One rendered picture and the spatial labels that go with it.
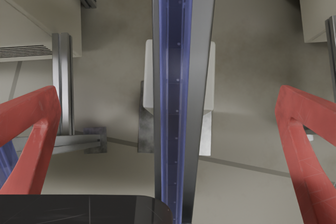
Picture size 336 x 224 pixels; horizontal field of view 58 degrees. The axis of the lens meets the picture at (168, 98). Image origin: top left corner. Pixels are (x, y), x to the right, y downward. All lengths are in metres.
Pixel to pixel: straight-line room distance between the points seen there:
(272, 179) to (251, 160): 0.09
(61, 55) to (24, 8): 0.16
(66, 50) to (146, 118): 0.39
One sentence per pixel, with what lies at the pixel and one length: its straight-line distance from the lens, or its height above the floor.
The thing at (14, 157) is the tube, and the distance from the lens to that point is 0.22.
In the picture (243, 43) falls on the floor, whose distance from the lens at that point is 1.14.
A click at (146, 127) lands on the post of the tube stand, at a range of 1.06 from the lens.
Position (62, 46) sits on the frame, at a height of 0.32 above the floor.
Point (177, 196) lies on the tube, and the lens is 0.21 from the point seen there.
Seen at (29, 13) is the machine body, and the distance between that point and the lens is 0.74.
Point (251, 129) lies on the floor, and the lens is 1.09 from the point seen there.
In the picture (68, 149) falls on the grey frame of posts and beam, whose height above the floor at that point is 0.33.
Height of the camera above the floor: 1.06
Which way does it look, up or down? 83 degrees down
